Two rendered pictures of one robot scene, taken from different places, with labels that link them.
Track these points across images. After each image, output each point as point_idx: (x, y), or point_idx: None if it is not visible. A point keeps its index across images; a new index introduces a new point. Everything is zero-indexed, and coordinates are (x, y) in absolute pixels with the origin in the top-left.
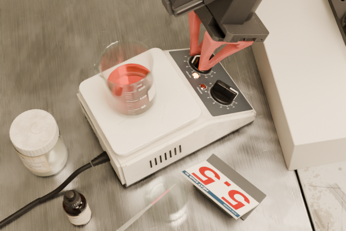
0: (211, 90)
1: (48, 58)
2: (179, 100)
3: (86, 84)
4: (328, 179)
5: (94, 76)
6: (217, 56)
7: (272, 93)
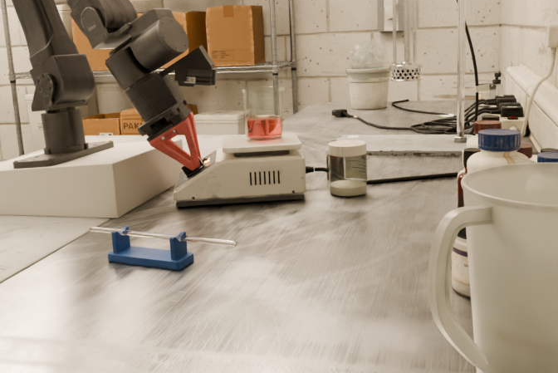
0: (203, 159)
1: (319, 222)
2: (233, 138)
3: (293, 143)
4: None
5: (285, 144)
6: (184, 151)
7: (161, 168)
